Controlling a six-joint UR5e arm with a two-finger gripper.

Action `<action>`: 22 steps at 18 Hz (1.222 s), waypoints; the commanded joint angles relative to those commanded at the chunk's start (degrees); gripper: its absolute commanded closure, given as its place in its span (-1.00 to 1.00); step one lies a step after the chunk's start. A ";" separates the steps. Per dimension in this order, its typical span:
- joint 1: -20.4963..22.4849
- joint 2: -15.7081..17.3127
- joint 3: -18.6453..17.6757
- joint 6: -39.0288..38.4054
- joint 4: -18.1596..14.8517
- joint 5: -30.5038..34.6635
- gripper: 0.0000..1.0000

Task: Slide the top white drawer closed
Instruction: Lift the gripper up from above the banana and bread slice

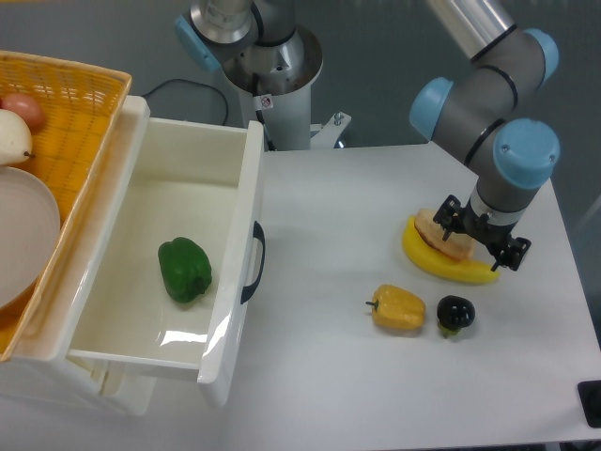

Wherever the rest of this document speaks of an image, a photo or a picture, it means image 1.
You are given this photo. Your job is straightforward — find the green bell pepper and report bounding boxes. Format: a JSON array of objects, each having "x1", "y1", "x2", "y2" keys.
[{"x1": 158, "y1": 237, "x2": 212, "y2": 303}]

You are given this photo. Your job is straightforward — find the yellow woven basket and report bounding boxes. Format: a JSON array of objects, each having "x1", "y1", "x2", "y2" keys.
[{"x1": 1, "y1": 51, "x2": 131, "y2": 361}]

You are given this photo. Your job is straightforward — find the white drawer cabinet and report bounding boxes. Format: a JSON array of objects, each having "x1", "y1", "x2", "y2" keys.
[{"x1": 1, "y1": 96, "x2": 156, "y2": 415}]

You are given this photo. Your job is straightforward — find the toasted bread slice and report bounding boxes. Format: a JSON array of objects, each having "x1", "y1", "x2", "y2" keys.
[{"x1": 414, "y1": 209, "x2": 476, "y2": 261}]

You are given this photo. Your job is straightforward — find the dark purple eggplant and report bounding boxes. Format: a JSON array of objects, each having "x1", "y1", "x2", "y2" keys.
[{"x1": 437, "y1": 295, "x2": 476, "y2": 338}]

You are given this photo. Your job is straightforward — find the yellow banana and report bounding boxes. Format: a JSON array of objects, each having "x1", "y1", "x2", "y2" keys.
[{"x1": 401, "y1": 216, "x2": 500, "y2": 285}]

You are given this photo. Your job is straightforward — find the white top drawer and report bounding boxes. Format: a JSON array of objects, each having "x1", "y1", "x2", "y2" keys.
[{"x1": 69, "y1": 118, "x2": 266, "y2": 414}]

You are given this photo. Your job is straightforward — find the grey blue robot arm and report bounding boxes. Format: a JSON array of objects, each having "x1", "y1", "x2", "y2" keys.
[{"x1": 175, "y1": 1, "x2": 560, "y2": 270}]

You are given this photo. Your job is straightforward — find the beige round plate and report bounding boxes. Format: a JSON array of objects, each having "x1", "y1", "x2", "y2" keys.
[{"x1": 1, "y1": 167, "x2": 60, "y2": 307}]

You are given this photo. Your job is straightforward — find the black cable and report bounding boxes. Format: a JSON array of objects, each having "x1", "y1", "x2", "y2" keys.
[{"x1": 140, "y1": 77, "x2": 229, "y2": 126}]

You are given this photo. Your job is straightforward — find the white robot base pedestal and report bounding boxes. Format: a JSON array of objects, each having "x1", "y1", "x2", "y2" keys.
[{"x1": 223, "y1": 25, "x2": 351, "y2": 151}]

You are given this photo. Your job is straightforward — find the red apple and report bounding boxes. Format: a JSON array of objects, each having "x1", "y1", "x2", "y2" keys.
[{"x1": 1, "y1": 93, "x2": 46, "y2": 132}]

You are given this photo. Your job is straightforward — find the white pear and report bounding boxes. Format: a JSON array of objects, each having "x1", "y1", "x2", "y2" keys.
[{"x1": 0, "y1": 109, "x2": 35, "y2": 166}]

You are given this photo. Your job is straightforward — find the yellow bell pepper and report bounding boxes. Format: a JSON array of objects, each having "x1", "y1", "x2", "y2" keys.
[{"x1": 365, "y1": 285, "x2": 426, "y2": 331}]

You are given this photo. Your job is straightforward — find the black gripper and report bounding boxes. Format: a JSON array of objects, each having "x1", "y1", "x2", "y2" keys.
[{"x1": 433, "y1": 194, "x2": 532, "y2": 272}]

